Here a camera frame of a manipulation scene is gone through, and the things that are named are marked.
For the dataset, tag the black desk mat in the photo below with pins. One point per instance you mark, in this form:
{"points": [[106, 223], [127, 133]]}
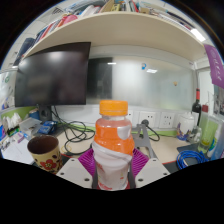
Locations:
{"points": [[170, 166]]}

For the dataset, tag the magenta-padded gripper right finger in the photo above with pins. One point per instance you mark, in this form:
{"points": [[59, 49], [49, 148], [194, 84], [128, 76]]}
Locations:
{"points": [[153, 170]]}

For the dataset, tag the green drinking glass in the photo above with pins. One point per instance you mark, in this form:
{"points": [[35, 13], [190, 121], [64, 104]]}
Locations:
{"points": [[207, 136]]}

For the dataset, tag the beige shelf with books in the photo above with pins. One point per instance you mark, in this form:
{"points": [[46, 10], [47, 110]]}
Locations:
{"points": [[113, 30]]}

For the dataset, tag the clear plastic box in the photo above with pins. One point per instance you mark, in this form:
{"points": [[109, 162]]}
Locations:
{"points": [[29, 126]]}

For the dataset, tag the purple hanging banner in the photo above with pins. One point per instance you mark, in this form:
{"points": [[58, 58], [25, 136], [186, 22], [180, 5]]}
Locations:
{"points": [[216, 66]]}

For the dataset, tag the black computer monitor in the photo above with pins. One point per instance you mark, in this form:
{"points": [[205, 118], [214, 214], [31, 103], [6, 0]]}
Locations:
{"points": [[53, 76]]}

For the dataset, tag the grey metal laptop stand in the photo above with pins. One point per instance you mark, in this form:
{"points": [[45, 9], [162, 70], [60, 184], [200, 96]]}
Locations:
{"points": [[145, 140]]}

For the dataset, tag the beige floral mug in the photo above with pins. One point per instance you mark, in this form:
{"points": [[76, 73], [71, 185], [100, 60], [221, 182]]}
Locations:
{"points": [[46, 156]]}

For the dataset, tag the white paper sheet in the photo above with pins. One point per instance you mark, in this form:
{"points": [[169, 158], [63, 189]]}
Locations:
{"points": [[15, 153]]}

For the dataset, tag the purple translucent water bottle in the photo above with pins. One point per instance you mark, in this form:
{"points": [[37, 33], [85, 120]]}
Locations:
{"points": [[218, 146]]}

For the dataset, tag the small blue box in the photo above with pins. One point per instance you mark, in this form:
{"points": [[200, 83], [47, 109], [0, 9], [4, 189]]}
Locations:
{"points": [[47, 127]]}

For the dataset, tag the ceiling light panel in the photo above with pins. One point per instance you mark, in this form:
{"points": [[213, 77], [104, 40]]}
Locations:
{"points": [[198, 35]]}

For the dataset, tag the dark wine bottle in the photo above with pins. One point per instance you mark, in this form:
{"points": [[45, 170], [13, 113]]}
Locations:
{"points": [[196, 106]]}

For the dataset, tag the white wall socket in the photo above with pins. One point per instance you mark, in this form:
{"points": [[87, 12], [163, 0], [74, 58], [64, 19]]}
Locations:
{"points": [[130, 116], [147, 119], [166, 120]]}

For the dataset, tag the dark rectangular desk pad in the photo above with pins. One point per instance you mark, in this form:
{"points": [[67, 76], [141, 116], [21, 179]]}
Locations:
{"points": [[186, 147]]}

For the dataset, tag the orange-capped drink bottle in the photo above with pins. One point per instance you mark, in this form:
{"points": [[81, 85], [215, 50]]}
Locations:
{"points": [[113, 140]]}

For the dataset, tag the white ceramic teapot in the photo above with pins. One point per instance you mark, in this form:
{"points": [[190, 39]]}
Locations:
{"points": [[186, 126]]}

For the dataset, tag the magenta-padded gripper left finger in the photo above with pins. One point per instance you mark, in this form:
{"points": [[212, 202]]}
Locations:
{"points": [[73, 170]]}

